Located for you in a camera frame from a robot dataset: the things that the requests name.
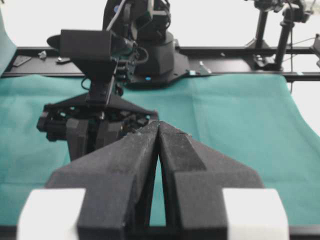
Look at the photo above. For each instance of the green cloth mat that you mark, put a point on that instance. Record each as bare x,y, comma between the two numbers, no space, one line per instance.
248,117

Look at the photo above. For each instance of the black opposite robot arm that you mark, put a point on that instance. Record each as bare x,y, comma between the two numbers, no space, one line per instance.
140,39

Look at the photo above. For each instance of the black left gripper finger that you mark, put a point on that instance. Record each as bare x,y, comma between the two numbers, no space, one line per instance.
99,196
210,196

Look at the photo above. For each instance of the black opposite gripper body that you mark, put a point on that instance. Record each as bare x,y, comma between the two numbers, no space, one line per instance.
54,117

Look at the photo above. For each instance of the black camera stand post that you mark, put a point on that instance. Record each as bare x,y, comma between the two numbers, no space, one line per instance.
264,7

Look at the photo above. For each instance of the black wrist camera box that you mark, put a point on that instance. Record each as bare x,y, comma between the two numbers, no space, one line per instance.
90,51

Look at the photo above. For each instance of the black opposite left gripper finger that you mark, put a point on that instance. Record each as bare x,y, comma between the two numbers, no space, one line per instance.
77,137
108,133

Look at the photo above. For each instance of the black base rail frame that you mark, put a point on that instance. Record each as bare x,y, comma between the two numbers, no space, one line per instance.
300,64

